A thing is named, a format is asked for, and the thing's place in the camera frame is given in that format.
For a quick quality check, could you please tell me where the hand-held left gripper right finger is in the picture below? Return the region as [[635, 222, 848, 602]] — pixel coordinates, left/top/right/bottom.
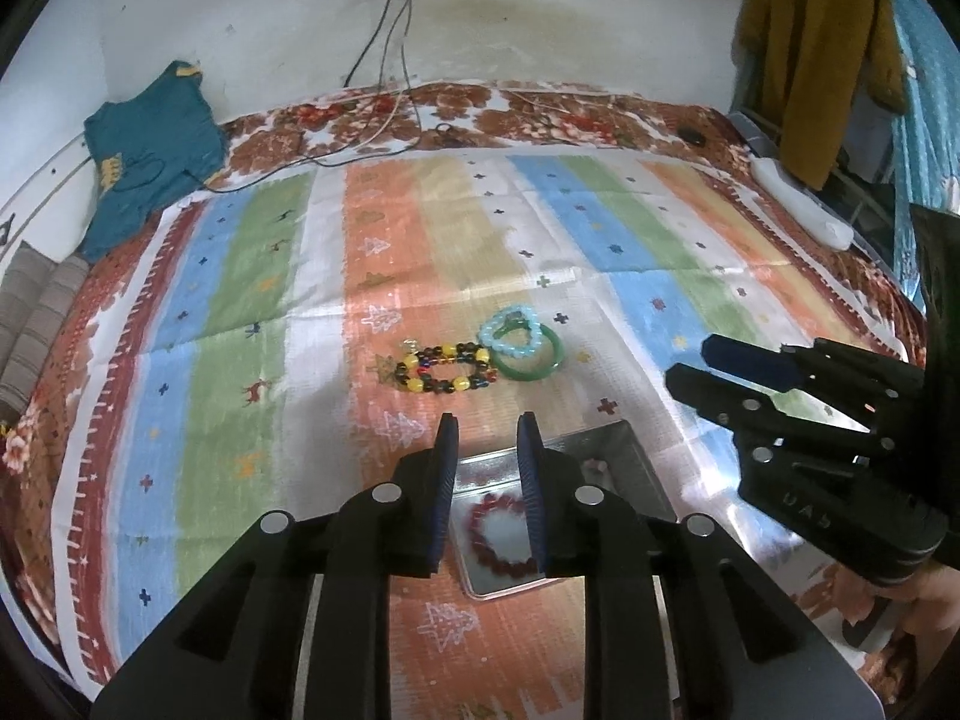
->
[[516, 411, 884, 720]]

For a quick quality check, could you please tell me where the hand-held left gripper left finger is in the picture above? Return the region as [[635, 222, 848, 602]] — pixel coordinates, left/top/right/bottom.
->
[[90, 412, 460, 720]]

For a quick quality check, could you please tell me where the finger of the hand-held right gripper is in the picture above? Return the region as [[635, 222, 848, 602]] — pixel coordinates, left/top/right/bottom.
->
[[702, 334, 926, 433], [665, 361, 887, 467]]

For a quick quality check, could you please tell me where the dark red bead bracelet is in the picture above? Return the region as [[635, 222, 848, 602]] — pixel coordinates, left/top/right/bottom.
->
[[466, 495, 542, 575]]

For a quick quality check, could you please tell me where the silver metal tin box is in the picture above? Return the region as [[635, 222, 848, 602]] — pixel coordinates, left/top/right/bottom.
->
[[448, 420, 680, 602]]

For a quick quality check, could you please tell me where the green jade bangle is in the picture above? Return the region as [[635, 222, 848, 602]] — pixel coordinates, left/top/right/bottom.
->
[[491, 322, 565, 384]]

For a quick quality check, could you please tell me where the light blue bead bracelet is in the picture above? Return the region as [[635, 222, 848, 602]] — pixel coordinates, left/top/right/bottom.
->
[[478, 307, 547, 365]]

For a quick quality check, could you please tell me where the multicolour bead bracelet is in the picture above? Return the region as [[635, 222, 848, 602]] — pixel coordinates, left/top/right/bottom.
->
[[375, 340, 500, 398]]

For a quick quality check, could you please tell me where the person's right hand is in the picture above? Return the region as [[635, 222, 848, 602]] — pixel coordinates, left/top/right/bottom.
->
[[836, 566, 959, 653]]

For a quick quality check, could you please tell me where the white oblong object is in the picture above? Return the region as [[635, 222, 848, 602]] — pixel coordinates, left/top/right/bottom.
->
[[750, 156, 857, 253]]

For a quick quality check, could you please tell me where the striped colourful mat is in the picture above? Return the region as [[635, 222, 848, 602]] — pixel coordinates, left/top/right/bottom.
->
[[0, 150, 931, 700]]

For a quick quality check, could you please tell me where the blue curtain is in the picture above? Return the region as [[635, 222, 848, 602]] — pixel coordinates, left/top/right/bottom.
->
[[877, 0, 960, 305]]

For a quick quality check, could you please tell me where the mustard yellow jacket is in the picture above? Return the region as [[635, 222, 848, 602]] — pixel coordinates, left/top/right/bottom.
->
[[731, 0, 910, 193]]

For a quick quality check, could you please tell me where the brown floral bed sheet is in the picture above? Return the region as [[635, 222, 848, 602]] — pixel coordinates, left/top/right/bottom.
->
[[0, 79, 935, 720]]

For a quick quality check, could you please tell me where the grey striped pillow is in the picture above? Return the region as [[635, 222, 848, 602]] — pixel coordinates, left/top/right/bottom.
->
[[0, 240, 92, 421]]

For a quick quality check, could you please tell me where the teal shirt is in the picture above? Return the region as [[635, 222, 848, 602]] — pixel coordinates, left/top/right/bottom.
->
[[81, 60, 230, 265]]

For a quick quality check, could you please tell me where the white cable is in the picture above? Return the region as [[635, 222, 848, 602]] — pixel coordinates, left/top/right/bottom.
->
[[330, 86, 421, 160]]

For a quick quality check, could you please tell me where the black cable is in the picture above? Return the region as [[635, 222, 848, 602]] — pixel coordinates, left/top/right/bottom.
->
[[300, 0, 460, 167], [343, 0, 397, 89]]

